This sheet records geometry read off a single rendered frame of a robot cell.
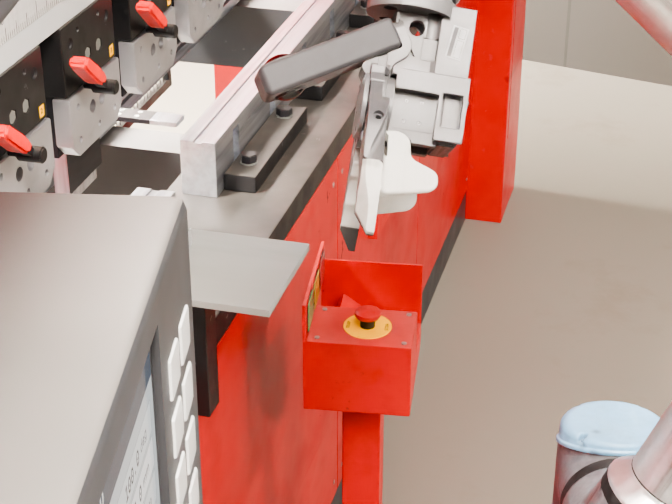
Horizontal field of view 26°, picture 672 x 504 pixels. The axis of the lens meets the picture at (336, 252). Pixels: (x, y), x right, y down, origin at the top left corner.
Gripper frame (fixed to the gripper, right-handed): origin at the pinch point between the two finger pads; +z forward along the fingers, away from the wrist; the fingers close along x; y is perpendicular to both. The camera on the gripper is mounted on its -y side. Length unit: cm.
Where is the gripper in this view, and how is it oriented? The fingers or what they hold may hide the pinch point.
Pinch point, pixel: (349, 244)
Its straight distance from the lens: 114.3
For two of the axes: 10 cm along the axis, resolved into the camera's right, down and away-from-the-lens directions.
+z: -1.5, 9.9, -0.9
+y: 9.9, 1.5, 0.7
